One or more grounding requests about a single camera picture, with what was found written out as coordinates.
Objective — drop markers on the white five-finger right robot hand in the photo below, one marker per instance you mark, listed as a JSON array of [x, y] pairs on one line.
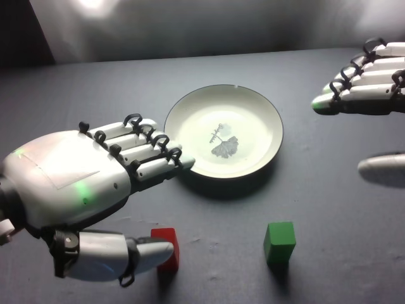
[[373, 77]]

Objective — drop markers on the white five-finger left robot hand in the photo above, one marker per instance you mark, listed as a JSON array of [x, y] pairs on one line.
[[63, 177]]

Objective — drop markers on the red cube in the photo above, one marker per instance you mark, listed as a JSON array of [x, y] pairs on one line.
[[164, 234]]

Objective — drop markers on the green cube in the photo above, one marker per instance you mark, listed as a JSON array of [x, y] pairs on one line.
[[280, 244]]

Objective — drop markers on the white plate with leaf print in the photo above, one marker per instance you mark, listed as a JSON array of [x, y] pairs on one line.
[[228, 126]]

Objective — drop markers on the grey table cloth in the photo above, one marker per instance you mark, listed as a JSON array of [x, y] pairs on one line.
[[95, 95]]

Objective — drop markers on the dark board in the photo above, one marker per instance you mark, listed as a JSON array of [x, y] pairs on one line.
[[19, 31]]

